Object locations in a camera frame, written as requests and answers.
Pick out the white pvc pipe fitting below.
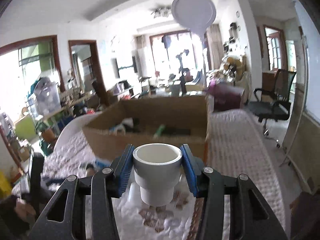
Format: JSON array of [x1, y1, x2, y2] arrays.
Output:
[[133, 143, 182, 207]]

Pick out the white floral quilt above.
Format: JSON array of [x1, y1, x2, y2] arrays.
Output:
[[41, 131, 203, 239]]

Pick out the green object on bed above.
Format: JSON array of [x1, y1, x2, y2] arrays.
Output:
[[153, 124, 166, 138]]

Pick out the checkered bed sheet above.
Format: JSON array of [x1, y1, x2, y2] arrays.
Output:
[[207, 109, 286, 229]]

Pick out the white board on stand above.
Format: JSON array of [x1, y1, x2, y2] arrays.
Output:
[[283, 0, 319, 194]]

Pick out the brown cardboard box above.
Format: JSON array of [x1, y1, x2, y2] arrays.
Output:
[[82, 95, 208, 161]]

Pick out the black office chair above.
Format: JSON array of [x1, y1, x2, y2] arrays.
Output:
[[247, 69, 296, 138]]

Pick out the purple storage box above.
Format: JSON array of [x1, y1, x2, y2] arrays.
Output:
[[207, 81, 245, 111]]

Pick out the standing electric fan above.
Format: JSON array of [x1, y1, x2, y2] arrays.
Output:
[[220, 55, 247, 85]]

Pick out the white round lamp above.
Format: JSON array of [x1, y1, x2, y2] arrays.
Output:
[[171, 0, 216, 41]]

